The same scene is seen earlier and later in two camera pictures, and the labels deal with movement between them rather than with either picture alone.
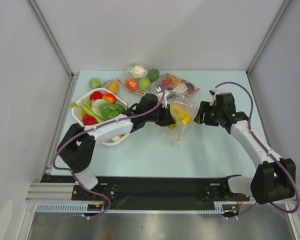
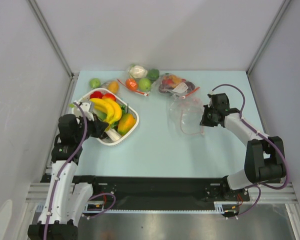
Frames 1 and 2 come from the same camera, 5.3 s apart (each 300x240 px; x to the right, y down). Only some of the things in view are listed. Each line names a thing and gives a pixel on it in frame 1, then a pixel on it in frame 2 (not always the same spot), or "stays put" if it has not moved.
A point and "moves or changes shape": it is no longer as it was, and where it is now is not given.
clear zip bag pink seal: (183, 110) moves or changes shape
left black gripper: (167, 119) → (99, 126)
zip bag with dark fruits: (178, 87) stays put
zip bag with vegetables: (140, 79) stays put
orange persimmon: (110, 97) stays put
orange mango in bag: (113, 87) stays put
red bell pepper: (96, 95) stays put
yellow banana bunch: (179, 115) → (113, 111)
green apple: (95, 83) stays put
